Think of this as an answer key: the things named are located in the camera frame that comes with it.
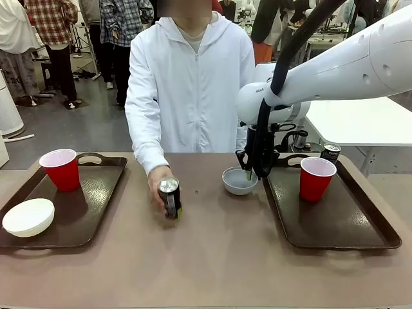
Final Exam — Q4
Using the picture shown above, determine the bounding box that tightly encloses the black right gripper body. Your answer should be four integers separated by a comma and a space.
245, 124, 279, 165

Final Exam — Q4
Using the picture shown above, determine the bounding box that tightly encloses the pale grey bowl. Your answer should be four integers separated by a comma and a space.
221, 166, 259, 196

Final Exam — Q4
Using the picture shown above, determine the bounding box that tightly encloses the red plastic cup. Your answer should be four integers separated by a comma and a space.
39, 148, 80, 192
299, 156, 337, 202

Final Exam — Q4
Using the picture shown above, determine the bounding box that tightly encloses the black drink can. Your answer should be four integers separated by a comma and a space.
157, 177, 183, 221
320, 143, 342, 162

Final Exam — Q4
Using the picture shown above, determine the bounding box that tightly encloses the white bowl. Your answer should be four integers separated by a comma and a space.
1, 198, 55, 238

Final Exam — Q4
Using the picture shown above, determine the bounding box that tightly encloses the person's right forearm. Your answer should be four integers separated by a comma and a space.
130, 122, 171, 177

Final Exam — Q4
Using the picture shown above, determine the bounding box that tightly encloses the person's left forearm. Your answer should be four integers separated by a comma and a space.
236, 119, 248, 153

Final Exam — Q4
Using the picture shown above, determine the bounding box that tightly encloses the person's right hand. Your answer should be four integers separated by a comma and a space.
147, 164, 180, 220

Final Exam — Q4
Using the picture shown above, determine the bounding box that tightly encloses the person in white hoodie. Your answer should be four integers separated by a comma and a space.
124, 0, 257, 154

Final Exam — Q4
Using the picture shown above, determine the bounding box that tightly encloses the white table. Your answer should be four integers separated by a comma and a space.
304, 96, 412, 176

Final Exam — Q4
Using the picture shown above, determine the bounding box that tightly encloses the bystander in orange shorts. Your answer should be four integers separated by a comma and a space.
250, 0, 292, 65

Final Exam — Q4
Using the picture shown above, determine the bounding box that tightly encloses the brown plastic serving tray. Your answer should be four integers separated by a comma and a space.
262, 153, 402, 250
0, 152, 129, 249

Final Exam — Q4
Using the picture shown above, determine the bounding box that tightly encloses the white workbench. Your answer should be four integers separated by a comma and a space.
305, 27, 350, 61

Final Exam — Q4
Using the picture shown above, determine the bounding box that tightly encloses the bystander in dark top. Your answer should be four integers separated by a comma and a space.
353, 0, 392, 24

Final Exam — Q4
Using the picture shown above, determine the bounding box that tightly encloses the bystander in blue plaid shirt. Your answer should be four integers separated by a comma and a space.
98, 0, 155, 107

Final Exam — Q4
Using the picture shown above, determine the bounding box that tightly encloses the dark stool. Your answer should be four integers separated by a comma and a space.
40, 59, 59, 94

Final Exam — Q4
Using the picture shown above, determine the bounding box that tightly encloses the white tube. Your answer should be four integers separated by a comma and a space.
2, 133, 35, 143

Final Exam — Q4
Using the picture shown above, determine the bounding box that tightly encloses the bystander in red plaid shirt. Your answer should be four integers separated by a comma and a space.
24, 0, 79, 110

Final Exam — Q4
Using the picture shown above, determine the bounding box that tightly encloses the white cylindrical appliance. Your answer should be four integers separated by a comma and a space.
0, 69, 26, 139

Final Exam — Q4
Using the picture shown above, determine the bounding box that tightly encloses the bystander in white shirt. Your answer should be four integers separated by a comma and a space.
0, 0, 42, 99

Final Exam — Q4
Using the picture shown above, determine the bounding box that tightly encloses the black camera cable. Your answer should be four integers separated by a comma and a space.
276, 123, 299, 149

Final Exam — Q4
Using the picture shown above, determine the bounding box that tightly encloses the black braided cable bundle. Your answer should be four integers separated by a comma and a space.
251, 0, 347, 180

